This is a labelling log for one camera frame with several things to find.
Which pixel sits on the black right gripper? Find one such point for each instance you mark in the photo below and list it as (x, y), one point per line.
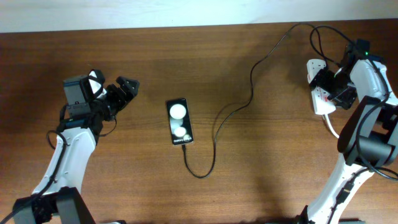
(343, 98)

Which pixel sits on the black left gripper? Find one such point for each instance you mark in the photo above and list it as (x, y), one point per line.
(120, 99)

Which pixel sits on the black flip smartphone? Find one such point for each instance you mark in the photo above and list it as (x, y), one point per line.
(179, 122)

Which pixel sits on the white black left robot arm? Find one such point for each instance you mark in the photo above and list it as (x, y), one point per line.
(58, 193)

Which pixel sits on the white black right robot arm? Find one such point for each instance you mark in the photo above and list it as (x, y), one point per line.
(368, 142)

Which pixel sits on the white power strip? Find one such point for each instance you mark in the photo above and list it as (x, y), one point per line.
(321, 104)

